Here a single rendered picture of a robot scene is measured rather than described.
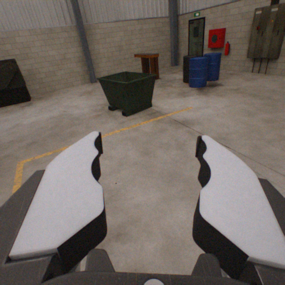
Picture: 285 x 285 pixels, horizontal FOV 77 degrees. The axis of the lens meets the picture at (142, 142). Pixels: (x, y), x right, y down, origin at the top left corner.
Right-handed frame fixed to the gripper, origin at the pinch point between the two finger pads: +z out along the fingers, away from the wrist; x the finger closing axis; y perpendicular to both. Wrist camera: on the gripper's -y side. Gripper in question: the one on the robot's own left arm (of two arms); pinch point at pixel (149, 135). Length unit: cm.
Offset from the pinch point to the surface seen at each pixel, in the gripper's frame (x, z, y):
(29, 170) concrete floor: -184, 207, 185
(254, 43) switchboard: 375, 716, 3
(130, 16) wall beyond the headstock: -87, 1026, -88
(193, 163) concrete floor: 71, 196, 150
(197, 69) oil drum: 159, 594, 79
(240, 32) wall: 353, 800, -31
